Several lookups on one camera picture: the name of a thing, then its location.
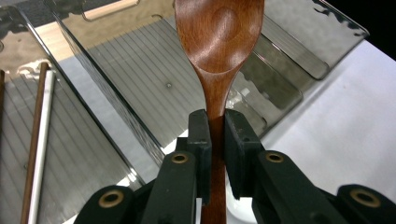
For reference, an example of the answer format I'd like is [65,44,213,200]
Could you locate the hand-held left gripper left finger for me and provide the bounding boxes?
[177,108,214,206]

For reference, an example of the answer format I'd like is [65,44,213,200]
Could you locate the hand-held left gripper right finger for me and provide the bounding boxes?
[223,108,265,201]

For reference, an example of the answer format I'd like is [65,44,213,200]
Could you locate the transparent grey plastic bin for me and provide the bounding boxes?
[43,0,371,188]
[0,6,148,224]

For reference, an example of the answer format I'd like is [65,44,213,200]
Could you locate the brown wooden spoon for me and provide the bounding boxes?
[173,0,265,224]

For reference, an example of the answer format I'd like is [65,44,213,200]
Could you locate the white chopstick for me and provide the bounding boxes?
[27,70,56,224]

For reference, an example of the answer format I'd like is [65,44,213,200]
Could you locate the brown wooden chopstick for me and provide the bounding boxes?
[20,61,50,224]

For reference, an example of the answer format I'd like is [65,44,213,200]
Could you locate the white table mat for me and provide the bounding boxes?
[59,39,396,224]

